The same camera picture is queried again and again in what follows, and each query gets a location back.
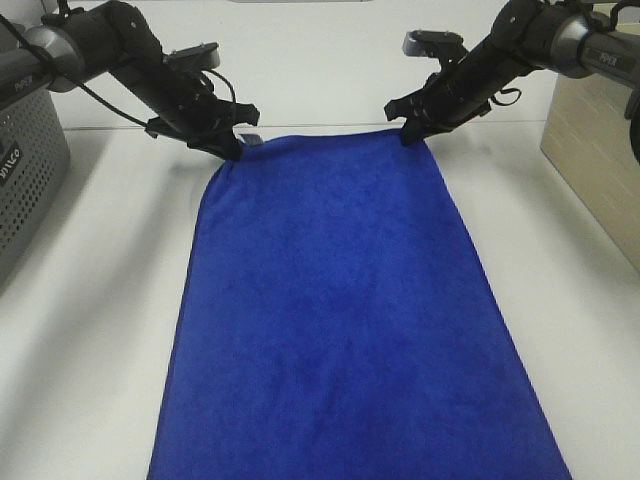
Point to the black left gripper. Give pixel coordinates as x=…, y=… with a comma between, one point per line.
x=189, y=111

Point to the blue microfibre towel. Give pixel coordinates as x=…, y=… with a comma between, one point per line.
x=337, y=323

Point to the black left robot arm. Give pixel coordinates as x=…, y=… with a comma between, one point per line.
x=73, y=46

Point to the beige storage box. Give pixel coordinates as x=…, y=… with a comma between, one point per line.
x=586, y=138

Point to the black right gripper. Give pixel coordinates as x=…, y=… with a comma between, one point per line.
x=446, y=101

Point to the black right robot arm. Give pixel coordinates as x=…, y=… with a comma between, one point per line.
x=566, y=37

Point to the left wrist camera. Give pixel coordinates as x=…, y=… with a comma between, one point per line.
x=203, y=57

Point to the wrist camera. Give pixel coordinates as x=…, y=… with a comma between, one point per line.
x=445, y=46
x=203, y=57

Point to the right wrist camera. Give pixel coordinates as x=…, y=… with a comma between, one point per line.
x=445, y=46

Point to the grey perforated plastic basket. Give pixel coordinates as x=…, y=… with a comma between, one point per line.
x=35, y=157

